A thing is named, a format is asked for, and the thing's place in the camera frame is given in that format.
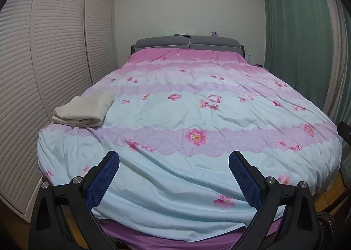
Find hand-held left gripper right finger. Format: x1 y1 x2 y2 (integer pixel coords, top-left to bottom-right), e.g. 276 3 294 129
229 151 320 250

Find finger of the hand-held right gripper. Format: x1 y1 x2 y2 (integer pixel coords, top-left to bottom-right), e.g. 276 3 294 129
337 121 351 146

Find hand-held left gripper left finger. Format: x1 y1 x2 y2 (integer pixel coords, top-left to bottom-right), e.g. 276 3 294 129
29 151 120 250

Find cream pants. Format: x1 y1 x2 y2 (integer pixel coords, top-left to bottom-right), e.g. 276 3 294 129
52 90 116 128

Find pink floral duvet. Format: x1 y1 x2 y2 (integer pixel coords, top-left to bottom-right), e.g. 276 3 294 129
37 47 343 242

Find purple bed sheet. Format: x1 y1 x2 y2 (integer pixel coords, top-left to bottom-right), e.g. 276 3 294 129
96 218 253 250

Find beige curtain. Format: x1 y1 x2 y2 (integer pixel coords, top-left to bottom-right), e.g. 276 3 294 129
318 0 349 121

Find black rubber wheel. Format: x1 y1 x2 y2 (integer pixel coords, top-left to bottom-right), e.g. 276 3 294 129
317 211 343 250

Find white louvered wardrobe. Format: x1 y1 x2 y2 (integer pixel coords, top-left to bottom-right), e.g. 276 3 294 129
0 0 117 224

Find green curtain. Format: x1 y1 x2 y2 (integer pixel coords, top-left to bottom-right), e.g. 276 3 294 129
260 0 351 127

